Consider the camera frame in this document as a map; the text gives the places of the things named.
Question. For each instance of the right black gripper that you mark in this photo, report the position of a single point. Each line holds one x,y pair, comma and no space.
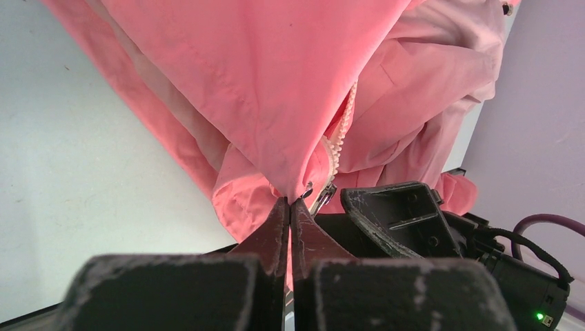
404,221

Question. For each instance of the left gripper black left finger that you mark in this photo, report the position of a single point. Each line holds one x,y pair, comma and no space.
241,289

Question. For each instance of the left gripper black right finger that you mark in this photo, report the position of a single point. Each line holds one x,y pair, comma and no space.
336,291

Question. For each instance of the pink zip-up hooded jacket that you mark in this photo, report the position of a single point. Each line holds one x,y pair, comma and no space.
258,100

